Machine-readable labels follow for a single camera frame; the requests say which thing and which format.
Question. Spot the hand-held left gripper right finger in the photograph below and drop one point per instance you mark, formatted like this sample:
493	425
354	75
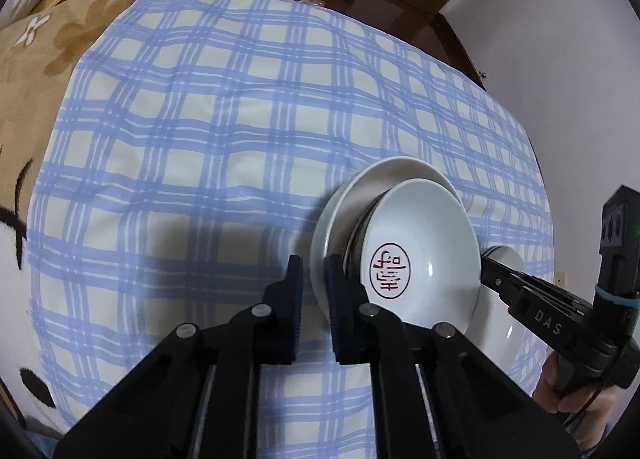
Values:
334	311

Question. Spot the white cherry print plate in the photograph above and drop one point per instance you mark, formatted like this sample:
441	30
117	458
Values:
510	259

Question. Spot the blue checkered tablecloth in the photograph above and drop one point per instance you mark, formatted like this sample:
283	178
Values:
200	139

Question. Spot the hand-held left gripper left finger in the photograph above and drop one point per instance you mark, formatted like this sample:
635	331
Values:
296	311

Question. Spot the large white bowl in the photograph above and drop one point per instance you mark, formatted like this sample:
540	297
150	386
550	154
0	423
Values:
345	209

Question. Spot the beige wall outlet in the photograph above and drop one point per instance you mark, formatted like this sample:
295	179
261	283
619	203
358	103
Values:
559	278

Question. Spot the person's right hand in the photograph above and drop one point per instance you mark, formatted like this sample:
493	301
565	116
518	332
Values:
550	394

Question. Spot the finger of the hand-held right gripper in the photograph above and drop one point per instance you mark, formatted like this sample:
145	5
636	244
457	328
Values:
515	286

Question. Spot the brown printed blanket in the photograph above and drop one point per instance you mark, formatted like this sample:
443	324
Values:
30	89

